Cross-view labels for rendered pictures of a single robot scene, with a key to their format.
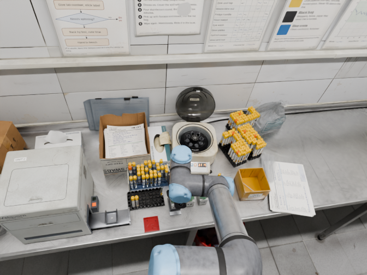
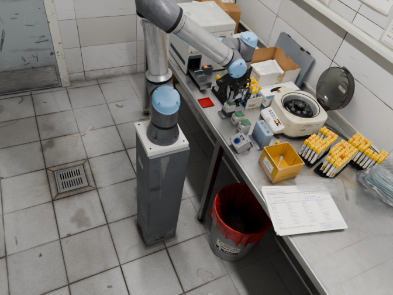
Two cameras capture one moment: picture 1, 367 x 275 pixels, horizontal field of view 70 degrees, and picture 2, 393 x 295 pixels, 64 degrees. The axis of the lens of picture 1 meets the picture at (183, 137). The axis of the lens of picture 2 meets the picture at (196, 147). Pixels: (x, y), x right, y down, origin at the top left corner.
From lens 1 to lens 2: 1.21 m
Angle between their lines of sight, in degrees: 47
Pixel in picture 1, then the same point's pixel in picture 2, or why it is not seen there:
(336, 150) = not seen: outside the picture
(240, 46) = not seen: outside the picture
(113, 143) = (261, 66)
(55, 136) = not seen: hidden behind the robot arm
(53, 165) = (214, 15)
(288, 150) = (359, 215)
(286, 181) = (309, 206)
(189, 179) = (229, 42)
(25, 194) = (189, 10)
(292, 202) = (282, 209)
